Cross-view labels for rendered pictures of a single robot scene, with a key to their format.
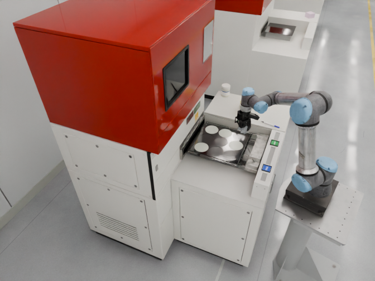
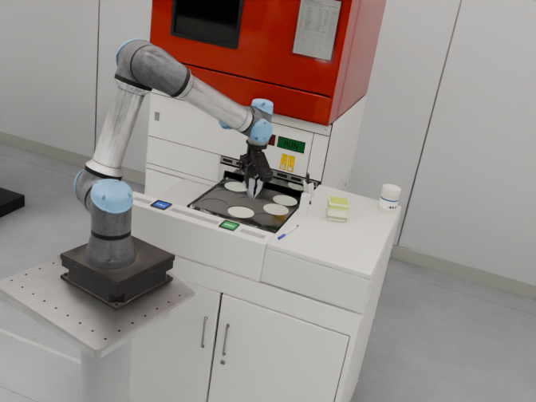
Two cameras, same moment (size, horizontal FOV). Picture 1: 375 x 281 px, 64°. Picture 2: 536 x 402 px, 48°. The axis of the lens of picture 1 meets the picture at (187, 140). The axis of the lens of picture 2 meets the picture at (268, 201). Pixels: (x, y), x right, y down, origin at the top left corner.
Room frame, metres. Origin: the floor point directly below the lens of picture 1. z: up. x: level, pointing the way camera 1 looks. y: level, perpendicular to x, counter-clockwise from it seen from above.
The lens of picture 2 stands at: (1.44, -2.41, 1.86)
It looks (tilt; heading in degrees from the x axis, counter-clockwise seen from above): 23 degrees down; 83
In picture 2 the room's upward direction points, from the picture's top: 9 degrees clockwise
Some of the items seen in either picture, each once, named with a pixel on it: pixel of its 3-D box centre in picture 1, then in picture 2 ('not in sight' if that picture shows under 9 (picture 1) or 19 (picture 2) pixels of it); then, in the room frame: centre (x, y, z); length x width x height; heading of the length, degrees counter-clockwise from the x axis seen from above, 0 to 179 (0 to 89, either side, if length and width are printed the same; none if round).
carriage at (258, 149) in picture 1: (256, 153); not in sight; (1.54, -0.49, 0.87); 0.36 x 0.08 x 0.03; 156
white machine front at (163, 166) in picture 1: (181, 136); (232, 147); (1.54, 0.04, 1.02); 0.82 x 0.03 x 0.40; 156
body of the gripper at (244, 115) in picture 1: (243, 117); (254, 158); (1.61, -0.38, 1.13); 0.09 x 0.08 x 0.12; 118
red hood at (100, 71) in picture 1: (131, 59); (274, 22); (1.67, 0.33, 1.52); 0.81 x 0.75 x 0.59; 156
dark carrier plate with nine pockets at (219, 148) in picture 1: (220, 141); (250, 202); (1.63, -0.24, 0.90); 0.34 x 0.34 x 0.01; 66
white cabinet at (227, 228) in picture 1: (231, 183); (243, 325); (1.66, -0.37, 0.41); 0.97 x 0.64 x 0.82; 156
